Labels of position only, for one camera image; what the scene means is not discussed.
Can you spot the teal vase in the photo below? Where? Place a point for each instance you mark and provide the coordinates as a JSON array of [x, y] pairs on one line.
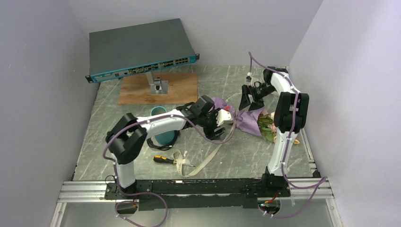
[[166, 137]]

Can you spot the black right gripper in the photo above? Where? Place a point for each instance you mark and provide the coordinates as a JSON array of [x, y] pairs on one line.
[[245, 100]]

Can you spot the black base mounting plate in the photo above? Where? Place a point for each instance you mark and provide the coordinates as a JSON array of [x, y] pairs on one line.
[[199, 193]]

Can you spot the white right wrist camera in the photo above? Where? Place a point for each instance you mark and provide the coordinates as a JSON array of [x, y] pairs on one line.
[[248, 79]]

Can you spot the aluminium frame rail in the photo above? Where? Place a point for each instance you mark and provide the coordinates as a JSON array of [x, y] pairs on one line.
[[94, 191]]

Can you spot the brown wooden board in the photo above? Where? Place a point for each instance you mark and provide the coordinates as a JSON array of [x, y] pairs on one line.
[[182, 88]]

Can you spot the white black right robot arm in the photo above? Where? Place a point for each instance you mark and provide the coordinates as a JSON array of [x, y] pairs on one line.
[[289, 117]]

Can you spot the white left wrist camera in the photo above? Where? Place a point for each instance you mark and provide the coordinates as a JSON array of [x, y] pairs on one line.
[[224, 117]]

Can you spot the orange black screwdriver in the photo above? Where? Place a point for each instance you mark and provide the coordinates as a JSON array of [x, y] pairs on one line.
[[164, 160]]

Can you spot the grey metal stand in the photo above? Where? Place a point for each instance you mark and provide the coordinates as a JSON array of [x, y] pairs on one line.
[[157, 85]]

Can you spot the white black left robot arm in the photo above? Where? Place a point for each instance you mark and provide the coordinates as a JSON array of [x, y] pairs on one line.
[[125, 140]]

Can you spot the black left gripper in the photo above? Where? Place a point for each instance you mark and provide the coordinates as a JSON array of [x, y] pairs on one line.
[[210, 133]]

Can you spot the beige ribbon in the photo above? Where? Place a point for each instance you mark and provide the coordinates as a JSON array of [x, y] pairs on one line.
[[188, 167]]

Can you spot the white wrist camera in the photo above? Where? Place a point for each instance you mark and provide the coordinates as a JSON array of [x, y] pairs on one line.
[[224, 117], [248, 79]]

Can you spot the grey teal network switch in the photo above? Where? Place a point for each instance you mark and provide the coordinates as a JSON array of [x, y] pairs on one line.
[[132, 50]]

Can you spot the purple flower bouquet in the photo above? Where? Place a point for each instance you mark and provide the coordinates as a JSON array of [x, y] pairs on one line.
[[257, 122]]

